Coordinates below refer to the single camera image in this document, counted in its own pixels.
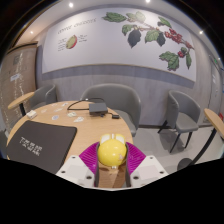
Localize ceiling spot lights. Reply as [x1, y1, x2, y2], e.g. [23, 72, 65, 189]
[28, 0, 205, 36]

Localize black mouse pad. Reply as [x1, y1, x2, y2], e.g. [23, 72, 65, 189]
[6, 120, 78, 167]

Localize coffee plant wall mural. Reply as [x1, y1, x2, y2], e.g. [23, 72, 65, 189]
[41, 7, 198, 82]

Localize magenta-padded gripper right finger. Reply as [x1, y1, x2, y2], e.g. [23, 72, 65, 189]
[124, 142, 169, 188]

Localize black cable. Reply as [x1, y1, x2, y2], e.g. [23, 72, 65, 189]
[66, 97, 105, 111]

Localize small white box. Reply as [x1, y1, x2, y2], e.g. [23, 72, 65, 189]
[26, 109, 38, 120]

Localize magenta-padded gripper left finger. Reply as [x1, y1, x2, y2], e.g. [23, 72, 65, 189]
[55, 141, 101, 188]

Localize small round wooden side table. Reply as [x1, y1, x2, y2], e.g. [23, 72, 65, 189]
[7, 91, 36, 118]
[176, 108, 224, 172]

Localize black flat box device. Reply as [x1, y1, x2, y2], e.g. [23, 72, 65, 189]
[88, 102, 109, 116]

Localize grey upholstered armchair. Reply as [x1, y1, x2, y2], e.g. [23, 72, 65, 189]
[79, 83, 142, 138]
[158, 90, 202, 154]
[29, 83, 58, 111]

